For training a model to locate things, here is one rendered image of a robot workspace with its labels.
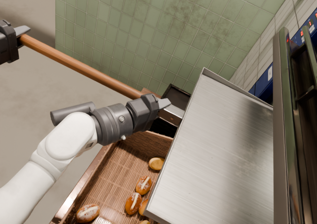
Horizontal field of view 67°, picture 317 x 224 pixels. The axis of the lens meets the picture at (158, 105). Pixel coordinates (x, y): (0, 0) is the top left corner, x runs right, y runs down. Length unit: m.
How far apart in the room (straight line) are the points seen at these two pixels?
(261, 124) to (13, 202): 0.69
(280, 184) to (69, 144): 0.36
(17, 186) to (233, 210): 0.44
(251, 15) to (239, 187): 1.32
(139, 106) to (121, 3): 1.49
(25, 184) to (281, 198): 0.41
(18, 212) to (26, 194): 0.03
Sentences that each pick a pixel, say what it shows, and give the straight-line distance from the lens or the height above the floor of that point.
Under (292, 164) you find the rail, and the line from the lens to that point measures 0.40.
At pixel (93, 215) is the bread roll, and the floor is 0.63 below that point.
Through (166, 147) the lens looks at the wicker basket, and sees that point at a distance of 1.19.
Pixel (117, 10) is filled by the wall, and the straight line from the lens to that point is 2.04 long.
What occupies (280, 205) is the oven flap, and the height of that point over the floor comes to 1.40.
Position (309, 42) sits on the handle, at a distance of 0.72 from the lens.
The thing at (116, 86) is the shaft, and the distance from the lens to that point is 0.66.
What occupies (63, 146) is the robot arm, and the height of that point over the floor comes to 1.25.
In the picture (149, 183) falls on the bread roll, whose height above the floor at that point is 0.64.
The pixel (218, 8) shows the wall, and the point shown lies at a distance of 1.78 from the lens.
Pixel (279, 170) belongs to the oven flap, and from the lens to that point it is 0.41.
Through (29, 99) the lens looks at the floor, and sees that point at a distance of 2.24.
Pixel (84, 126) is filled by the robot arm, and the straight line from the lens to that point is 0.51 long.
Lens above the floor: 1.66
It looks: 44 degrees down
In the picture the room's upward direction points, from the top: 25 degrees clockwise
